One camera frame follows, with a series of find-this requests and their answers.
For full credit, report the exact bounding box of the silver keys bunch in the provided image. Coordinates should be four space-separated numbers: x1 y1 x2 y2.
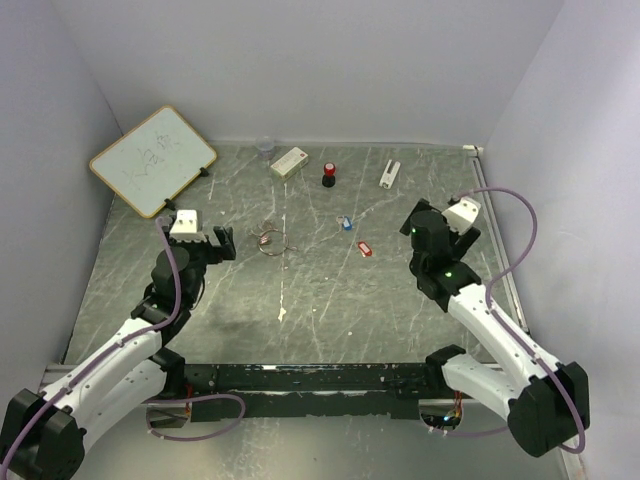
249 221 279 247

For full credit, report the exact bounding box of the large silver keyring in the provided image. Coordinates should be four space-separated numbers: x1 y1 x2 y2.
249 221 297 257

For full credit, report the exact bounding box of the red tagged key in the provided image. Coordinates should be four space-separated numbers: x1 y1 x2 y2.
357 241 373 257

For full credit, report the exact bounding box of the blue tagged key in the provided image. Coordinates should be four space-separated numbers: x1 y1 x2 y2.
336 216 353 231

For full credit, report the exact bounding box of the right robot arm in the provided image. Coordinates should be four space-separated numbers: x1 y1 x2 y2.
400 197 590 457

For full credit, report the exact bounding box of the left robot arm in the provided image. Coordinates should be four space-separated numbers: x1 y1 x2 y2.
1 223 236 479

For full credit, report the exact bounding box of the white plastic clip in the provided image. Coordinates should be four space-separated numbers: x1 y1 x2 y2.
379 159 401 190

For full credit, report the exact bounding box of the clear plastic cup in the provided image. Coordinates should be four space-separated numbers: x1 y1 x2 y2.
255 136 275 160

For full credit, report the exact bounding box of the white cardboard box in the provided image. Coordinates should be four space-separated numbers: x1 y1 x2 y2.
270 147 309 181

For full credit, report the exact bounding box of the red black stamp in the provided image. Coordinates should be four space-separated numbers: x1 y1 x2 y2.
321 162 336 188

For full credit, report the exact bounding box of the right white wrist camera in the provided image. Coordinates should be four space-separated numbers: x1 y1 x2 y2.
442 197 481 235

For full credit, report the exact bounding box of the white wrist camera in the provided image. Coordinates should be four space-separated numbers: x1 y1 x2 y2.
169 209 204 242
442 197 481 235

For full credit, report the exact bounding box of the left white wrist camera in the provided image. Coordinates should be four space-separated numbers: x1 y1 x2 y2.
169 209 204 242

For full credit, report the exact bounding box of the white corner bracket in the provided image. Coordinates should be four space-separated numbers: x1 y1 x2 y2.
463 144 484 155

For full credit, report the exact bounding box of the small whiteboard wooden frame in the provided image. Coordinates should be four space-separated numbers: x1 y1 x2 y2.
89 105 217 218

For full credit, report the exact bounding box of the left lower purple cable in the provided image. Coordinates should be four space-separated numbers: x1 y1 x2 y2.
147 393 246 442

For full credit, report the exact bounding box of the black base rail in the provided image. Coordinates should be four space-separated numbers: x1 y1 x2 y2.
153 362 454 422

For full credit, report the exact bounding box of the aluminium table edge rail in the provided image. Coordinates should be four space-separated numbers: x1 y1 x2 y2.
469 149 586 480

